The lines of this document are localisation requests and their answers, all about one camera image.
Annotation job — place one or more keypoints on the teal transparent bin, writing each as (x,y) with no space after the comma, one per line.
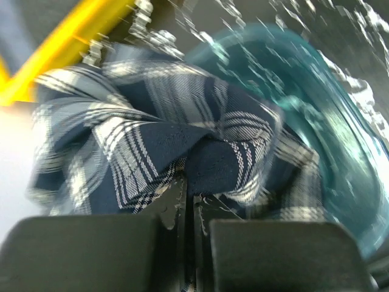
(282,67)

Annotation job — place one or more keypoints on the yellow plastic tray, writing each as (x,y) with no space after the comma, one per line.
(37,36)

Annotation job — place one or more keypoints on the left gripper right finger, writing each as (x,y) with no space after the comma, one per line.
(233,254)

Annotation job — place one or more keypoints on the navy plaid skirt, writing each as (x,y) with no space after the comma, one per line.
(112,138)

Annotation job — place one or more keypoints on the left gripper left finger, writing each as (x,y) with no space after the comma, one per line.
(141,252)

